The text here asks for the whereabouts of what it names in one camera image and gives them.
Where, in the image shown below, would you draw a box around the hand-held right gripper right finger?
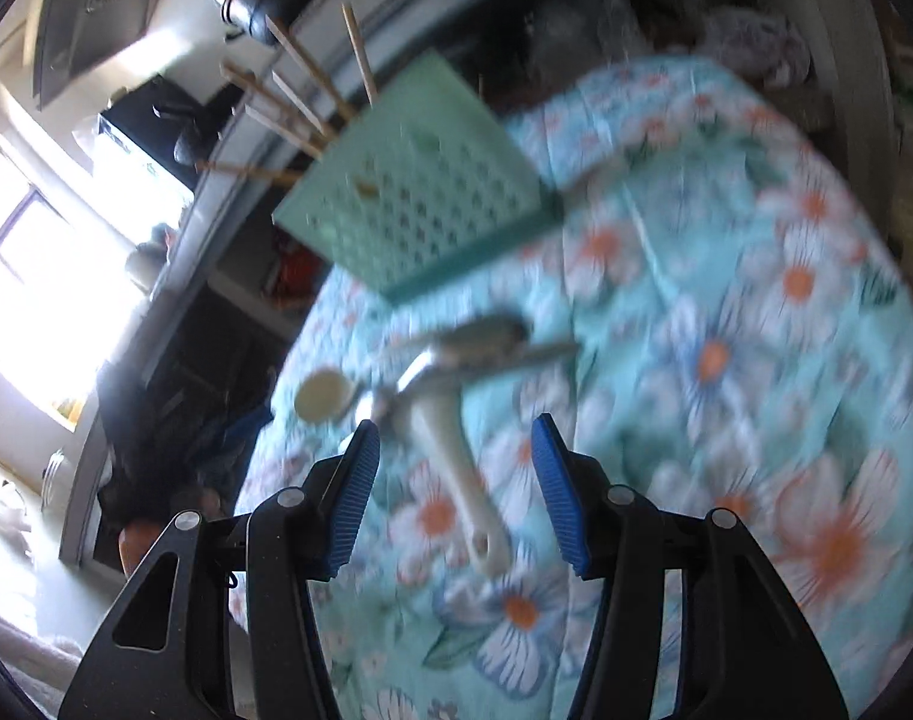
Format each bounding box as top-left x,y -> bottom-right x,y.
531,414 -> 851,720

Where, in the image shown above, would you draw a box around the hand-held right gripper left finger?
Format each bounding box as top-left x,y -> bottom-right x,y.
58,420 -> 383,720

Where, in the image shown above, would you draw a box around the white soup spoon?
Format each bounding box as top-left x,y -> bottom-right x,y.
397,345 -> 513,575

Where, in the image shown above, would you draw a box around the white plastic spoon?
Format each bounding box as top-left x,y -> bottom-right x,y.
295,367 -> 368,422

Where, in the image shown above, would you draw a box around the metal spoon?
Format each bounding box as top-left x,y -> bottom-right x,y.
367,358 -> 444,428
427,313 -> 581,377

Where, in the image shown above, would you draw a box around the green plastic utensil holder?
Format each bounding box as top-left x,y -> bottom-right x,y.
272,49 -> 566,306

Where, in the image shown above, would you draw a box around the bundle of wooden chopsticks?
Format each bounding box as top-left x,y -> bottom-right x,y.
194,4 -> 379,185

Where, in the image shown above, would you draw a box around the floral blanket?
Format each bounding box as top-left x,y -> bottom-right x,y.
227,52 -> 913,720

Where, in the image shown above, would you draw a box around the red packaging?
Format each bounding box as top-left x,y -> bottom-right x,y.
265,236 -> 326,301

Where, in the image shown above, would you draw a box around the grey concrete counter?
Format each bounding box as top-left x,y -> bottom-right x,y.
55,0 -> 503,571

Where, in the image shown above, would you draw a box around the black wok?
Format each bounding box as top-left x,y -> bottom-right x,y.
152,94 -> 236,167

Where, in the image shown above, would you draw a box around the window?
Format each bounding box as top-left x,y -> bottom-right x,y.
0,131 -> 195,428

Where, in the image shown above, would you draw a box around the black appliance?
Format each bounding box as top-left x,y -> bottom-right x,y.
100,82 -> 225,185

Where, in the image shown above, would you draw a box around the clear plastic bags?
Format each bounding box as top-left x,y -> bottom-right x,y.
516,0 -> 656,65

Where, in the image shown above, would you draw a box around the purple plastic bag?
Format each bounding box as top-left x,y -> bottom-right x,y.
700,6 -> 813,85

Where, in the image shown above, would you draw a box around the range hood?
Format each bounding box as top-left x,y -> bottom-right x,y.
35,0 -> 169,110

